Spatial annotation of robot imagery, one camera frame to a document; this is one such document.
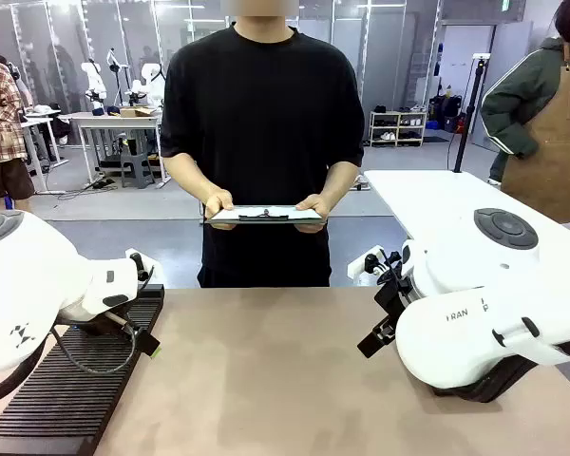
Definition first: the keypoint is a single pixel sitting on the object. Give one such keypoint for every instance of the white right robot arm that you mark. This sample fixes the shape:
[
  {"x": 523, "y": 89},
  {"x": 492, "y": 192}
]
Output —
[{"x": 456, "y": 342}]

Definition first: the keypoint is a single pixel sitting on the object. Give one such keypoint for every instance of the cardboard box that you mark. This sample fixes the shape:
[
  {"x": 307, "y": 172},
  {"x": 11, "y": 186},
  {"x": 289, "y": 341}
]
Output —
[{"x": 138, "y": 112}]

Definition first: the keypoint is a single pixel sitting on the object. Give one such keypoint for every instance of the person's right forearm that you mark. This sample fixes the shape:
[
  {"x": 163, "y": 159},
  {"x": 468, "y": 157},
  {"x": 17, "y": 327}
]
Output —
[{"x": 192, "y": 178}]

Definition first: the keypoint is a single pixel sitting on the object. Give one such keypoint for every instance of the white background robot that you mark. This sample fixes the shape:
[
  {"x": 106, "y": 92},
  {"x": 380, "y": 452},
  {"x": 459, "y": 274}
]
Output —
[
  {"x": 95, "y": 81},
  {"x": 152, "y": 85}
]

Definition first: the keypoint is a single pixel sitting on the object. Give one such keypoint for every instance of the black bags and blue bins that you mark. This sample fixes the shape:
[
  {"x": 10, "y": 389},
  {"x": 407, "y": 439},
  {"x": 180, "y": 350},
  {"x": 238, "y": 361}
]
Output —
[{"x": 446, "y": 114}]

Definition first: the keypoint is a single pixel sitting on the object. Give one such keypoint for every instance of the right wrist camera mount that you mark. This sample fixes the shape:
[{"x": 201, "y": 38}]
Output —
[{"x": 361, "y": 266}]

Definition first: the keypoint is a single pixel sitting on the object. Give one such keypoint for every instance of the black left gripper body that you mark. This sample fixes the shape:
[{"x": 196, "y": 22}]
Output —
[{"x": 111, "y": 324}]

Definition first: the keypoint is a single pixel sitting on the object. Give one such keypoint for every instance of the person in black t-shirt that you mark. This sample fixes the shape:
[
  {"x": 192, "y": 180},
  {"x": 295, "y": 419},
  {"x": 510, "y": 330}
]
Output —
[{"x": 261, "y": 104}]

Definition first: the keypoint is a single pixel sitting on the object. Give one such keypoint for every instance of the white background work table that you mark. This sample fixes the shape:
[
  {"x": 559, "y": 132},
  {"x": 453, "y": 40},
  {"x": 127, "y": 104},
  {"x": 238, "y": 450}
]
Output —
[{"x": 109, "y": 119}]

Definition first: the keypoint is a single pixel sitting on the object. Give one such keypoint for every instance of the grey step stool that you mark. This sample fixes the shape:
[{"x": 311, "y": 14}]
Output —
[{"x": 137, "y": 166}]

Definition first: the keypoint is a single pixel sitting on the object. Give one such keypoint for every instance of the person's left hand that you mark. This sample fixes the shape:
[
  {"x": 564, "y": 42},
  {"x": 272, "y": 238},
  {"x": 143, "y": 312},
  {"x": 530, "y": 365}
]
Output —
[{"x": 316, "y": 203}]

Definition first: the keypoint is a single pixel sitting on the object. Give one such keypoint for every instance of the wooden shoe shelf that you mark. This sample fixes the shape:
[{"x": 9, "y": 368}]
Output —
[{"x": 398, "y": 128}]

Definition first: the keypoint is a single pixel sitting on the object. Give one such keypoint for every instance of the black slotted rack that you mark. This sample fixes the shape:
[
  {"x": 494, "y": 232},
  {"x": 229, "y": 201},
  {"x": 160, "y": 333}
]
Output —
[{"x": 66, "y": 404}]

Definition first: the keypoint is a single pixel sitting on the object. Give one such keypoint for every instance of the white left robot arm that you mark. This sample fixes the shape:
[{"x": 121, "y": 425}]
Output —
[{"x": 28, "y": 275}]

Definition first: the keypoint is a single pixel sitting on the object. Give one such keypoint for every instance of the black tripod pole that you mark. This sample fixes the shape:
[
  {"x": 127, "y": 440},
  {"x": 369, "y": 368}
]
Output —
[{"x": 470, "y": 104}]

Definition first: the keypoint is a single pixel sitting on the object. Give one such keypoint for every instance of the person's left forearm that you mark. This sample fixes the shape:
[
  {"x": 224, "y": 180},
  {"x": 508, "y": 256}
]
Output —
[{"x": 341, "y": 183}]

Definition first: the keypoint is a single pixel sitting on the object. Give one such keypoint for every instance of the clipboard with white paper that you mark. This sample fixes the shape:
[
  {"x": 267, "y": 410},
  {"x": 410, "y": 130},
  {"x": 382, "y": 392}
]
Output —
[{"x": 299, "y": 214}]

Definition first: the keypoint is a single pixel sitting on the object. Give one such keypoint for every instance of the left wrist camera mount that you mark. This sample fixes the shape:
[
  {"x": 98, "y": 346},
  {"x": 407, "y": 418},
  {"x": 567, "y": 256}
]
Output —
[{"x": 145, "y": 266}]

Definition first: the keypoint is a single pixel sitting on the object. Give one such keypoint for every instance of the person in brown apron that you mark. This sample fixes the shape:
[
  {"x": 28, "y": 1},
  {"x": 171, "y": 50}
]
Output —
[{"x": 546, "y": 128}]

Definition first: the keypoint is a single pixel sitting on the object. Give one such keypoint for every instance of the person's right hand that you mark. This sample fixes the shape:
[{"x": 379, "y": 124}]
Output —
[{"x": 218, "y": 202}]

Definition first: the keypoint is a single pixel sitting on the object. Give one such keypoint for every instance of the white background desk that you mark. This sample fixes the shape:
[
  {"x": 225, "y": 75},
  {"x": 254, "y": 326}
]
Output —
[{"x": 40, "y": 119}]

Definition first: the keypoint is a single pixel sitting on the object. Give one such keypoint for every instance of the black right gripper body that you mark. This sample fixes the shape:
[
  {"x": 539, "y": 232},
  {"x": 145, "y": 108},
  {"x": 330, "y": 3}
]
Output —
[{"x": 392, "y": 304}]

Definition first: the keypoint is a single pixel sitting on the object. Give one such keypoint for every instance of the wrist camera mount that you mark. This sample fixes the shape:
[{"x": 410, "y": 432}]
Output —
[
  {"x": 361, "y": 266},
  {"x": 145, "y": 266}
]

